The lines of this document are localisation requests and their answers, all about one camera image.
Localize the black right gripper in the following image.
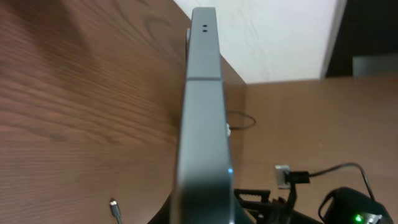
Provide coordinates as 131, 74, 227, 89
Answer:
234, 189, 299, 224

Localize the blue screen Galaxy smartphone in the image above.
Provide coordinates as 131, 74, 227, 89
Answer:
170, 7, 234, 223

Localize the black USB charging cable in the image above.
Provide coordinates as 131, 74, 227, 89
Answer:
109, 110, 257, 224

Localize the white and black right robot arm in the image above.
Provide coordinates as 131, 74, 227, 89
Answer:
234, 187, 394, 224

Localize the white power strip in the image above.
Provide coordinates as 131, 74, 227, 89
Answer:
226, 123, 231, 137

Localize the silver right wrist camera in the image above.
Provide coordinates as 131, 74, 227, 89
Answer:
275, 165, 291, 189

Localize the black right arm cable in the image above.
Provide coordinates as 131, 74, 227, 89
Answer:
289, 162, 376, 202

